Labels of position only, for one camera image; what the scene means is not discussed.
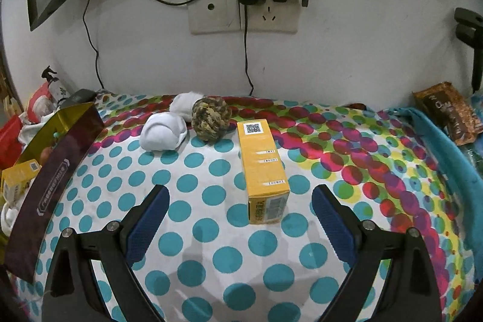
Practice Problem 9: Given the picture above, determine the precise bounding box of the yellow box with car picture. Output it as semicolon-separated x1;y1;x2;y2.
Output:
1;159;41;206

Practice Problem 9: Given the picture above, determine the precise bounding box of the black flat device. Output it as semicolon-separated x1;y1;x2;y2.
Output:
59;88;97;109

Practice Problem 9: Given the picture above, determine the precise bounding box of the woven rope ball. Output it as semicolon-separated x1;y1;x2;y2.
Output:
191;96;232;143

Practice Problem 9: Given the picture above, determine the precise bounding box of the white sock ball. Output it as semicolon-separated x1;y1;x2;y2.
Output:
140;112;187;152

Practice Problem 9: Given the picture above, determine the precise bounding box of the teal blue towel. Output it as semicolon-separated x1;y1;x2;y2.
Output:
387;107;482;281

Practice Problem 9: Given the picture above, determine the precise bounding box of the white wall socket plate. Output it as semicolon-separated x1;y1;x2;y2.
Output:
187;0;301;34

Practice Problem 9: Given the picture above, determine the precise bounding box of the polka dot bed sheet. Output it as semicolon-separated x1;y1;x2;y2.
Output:
11;91;483;322

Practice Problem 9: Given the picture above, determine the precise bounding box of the gold tin box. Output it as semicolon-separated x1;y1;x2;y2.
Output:
2;102;104;284

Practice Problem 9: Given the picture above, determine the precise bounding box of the black thin cable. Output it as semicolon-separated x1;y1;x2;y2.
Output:
82;0;106;90

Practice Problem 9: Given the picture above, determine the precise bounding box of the brown snack bag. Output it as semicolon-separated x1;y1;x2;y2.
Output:
413;82;482;146

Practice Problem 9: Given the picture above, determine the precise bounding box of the black clamp mount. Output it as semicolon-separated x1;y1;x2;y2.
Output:
454;7;483;93

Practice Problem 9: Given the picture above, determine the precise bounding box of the red gift bag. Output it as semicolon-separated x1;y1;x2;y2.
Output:
0;115;22;170

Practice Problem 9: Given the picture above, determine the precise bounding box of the white sock rear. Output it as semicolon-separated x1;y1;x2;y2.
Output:
169;91;204;123

